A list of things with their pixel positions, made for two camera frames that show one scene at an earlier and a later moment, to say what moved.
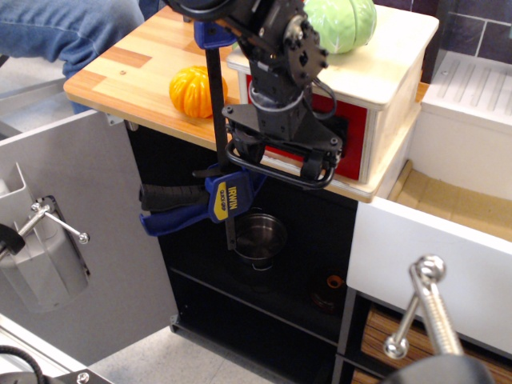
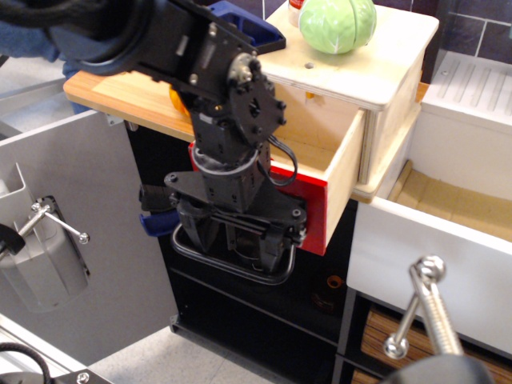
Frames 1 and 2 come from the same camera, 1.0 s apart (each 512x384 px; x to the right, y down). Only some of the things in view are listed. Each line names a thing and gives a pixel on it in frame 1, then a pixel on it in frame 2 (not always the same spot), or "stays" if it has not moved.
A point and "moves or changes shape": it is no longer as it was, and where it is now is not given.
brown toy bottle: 326,299 stays
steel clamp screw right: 426,273 stays
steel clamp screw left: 38,212 stays
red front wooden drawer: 350,162 moves or changes shape
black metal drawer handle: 230,145 -> 226,265
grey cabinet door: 87,167 stays
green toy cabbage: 342,26 stays
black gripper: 292,122 -> 250,196
